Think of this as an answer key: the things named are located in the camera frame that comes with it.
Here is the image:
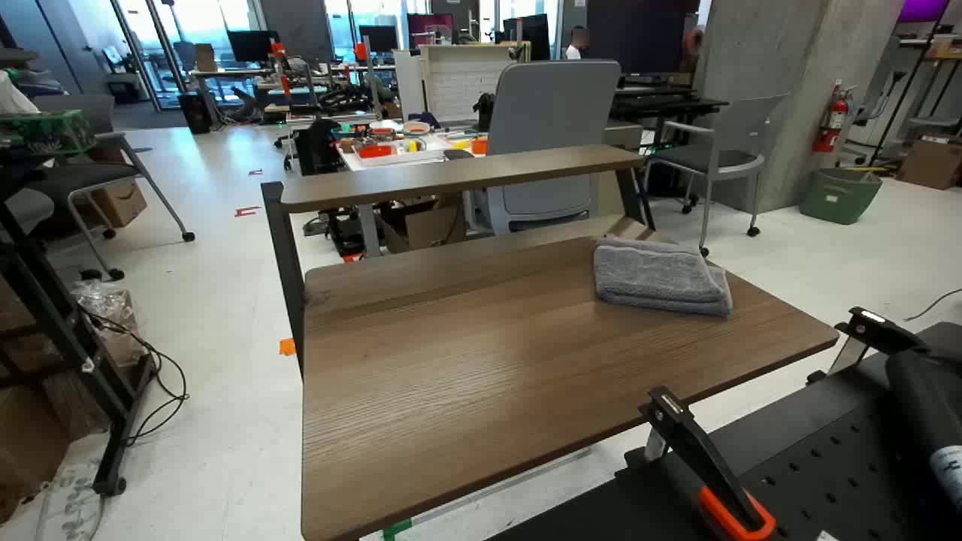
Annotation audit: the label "grey terry cloth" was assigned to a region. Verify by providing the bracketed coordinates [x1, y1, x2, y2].
[593, 239, 737, 322]

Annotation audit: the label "open cardboard box under shelf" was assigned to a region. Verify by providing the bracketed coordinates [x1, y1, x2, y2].
[375, 197, 470, 255]

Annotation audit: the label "white table with colourful parts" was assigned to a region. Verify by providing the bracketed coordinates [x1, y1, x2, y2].
[334, 118, 494, 174]

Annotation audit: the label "large grey office chair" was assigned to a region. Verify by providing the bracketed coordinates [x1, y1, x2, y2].
[485, 57, 625, 242]

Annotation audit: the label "white board cabinet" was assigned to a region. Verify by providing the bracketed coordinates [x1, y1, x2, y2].
[391, 40, 534, 126]

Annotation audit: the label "black backpack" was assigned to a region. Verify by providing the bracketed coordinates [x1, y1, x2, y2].
[292, 114, 350, 181]

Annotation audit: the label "person in white shirt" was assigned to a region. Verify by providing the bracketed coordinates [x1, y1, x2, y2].
[559, 24, 593, 62]

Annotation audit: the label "black keyboard desk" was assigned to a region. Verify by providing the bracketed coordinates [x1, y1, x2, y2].
[607, 70, 732, 131]

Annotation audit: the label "grey armchair on casters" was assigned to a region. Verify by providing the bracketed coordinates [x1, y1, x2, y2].
[642, 93, 784, 255]

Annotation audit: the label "dark computer monitor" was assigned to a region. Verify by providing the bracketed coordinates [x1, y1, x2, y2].
[222, 28, 276, 65]

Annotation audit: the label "concrete pillar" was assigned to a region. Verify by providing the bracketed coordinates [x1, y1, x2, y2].
[692, 0, 908, 215]

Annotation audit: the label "green plastic basket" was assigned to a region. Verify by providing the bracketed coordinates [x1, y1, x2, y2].
[796, 162, 886, 230]

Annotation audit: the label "cardboard box under grey table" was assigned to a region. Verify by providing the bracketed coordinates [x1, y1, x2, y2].
[88, 177, 150, 233]

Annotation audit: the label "red fire extinguisher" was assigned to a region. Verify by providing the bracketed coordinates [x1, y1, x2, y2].
[813, 81, 854, 161]

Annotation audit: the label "clear plastic bag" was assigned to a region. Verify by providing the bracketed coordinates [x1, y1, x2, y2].
[65, 276, 142, 337]

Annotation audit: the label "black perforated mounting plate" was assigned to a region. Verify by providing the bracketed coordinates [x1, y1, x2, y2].
[489, 322, 962, 541]

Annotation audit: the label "black metal clamp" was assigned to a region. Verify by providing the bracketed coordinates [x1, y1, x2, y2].
[828, 304, 933, 380]

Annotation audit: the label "grey table on casters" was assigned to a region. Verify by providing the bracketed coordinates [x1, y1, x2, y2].
[27, 134, 199, 286]

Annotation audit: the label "black metal shelf rack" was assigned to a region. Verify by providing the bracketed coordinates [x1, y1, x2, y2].
[0, 197, 159, 501]

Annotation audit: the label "long black pole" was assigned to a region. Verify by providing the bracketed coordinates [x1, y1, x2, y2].
[863, 15, 953, 174]

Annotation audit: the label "cardboard box by pillar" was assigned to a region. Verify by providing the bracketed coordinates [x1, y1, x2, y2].
[900, 134, 962, 193]

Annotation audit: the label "black desk frame leg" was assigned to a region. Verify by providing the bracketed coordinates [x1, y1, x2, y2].
[260, 181, 309, 376]

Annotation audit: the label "black clamp with orange handle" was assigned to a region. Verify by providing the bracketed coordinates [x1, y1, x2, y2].
[636, 385, 782, 541]

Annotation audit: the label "black floor cables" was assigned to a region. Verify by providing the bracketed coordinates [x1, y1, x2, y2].
[119, 332, 191, 445]

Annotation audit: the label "thin grey floor cable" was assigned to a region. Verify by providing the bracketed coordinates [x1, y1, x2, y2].
[900, 286, 962, 327]

